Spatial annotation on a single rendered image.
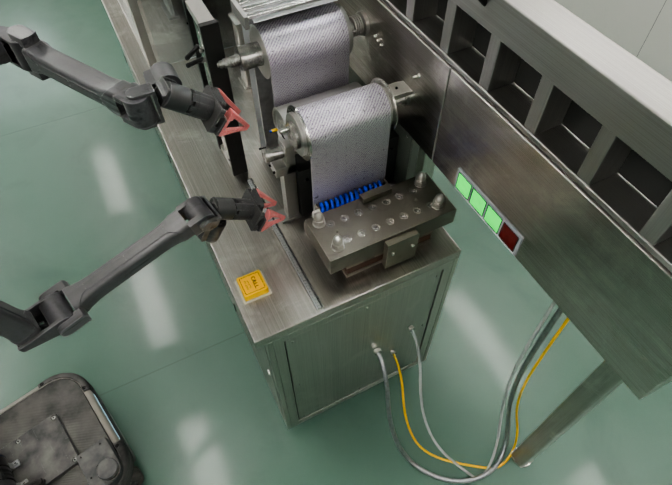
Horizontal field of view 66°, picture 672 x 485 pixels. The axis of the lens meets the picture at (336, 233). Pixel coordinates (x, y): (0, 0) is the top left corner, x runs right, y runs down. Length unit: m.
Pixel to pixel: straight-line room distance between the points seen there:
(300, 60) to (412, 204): 0.50
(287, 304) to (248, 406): 0.93
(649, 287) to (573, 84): 0.37
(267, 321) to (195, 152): 0.72
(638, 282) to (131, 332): 2.10
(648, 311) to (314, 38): 1.00
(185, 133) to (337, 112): 0.77
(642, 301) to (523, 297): 1.60
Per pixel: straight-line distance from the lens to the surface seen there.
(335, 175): 1.44
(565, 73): 1.02
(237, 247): 1.58
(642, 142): 0.95
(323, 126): 1.32
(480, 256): 2.72
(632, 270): 1.06
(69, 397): 2.28
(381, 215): 1.46
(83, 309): 1.32
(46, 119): 3.80
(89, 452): 2.12
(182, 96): 1.17
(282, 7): 1.45
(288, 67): 1.47
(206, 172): 1.80
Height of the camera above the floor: 2.16
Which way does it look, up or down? 53 degrees down
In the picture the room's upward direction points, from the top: straight up
